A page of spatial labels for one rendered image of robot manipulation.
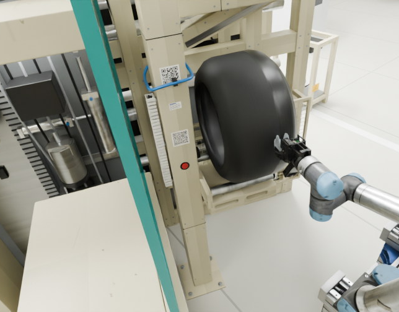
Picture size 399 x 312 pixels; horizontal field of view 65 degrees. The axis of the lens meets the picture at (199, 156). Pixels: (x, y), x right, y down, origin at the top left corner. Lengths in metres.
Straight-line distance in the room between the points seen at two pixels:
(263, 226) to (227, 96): 1.52
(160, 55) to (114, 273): 0.74
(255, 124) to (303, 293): 1.36
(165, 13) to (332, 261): 1.94
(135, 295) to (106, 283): 0.09
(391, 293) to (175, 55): 1.01
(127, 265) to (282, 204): 1.98
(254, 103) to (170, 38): 0.39
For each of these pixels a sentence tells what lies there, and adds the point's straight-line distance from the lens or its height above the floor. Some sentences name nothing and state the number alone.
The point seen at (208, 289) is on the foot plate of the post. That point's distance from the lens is 2.26.
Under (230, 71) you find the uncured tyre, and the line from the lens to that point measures 1.29.
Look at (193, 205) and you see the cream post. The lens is 1.66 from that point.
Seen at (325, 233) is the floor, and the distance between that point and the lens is 2.60.
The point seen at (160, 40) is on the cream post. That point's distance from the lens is 1.18.
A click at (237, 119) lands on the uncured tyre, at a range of 1.21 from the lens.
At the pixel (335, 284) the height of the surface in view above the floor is 0.67.
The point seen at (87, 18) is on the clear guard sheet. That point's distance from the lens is 0.34.
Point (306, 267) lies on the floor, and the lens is 2.40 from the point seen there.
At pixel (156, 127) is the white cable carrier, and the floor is 1.29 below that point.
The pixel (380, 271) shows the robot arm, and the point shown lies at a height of 0.95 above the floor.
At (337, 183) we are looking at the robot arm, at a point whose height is 1.32.
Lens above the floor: 2.00
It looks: 38 degrees down
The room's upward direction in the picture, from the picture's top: 7 degrees counter-clockwise
